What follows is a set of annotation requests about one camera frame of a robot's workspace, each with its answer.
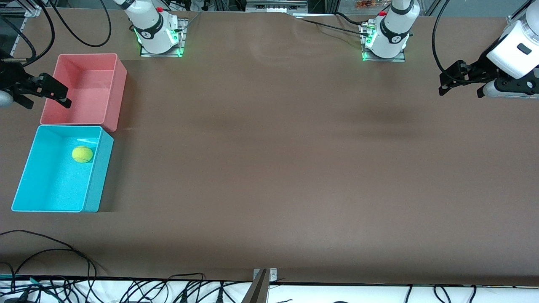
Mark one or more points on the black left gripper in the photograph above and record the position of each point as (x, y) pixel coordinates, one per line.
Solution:
(481, 70)

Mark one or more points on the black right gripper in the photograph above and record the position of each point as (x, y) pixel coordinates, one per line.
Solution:
(12, 79)

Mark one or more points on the yellow-green tennis ball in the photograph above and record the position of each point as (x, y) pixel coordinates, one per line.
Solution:
(82, 154)

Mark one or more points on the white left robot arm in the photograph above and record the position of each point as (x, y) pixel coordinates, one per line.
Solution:
(518, 50)

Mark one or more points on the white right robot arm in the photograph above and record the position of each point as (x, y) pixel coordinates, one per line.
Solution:
(147, 25)

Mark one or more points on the pink plastic bin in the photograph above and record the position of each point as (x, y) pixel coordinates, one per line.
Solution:
(88, 90)

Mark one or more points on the blue plastic bin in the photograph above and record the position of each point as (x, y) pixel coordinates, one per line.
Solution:
(50, 185)

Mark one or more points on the clear box with orange items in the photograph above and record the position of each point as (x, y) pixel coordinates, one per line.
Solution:
(370, 4)

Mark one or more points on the grey power strip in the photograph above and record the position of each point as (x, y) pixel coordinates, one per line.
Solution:
(273, 6)

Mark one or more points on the black power plug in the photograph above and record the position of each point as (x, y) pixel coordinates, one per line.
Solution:
(183, 296)
(219, 296)

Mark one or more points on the dark metal bar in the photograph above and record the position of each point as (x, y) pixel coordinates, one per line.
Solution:
(257, 291)

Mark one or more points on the aluminium frame profile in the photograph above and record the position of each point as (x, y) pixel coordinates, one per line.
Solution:
(17, 10)

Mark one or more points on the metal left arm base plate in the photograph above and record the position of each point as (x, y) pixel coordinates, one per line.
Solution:
(387, 60)

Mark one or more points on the silver metal bracket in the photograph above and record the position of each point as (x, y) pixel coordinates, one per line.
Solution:
(273, 275)

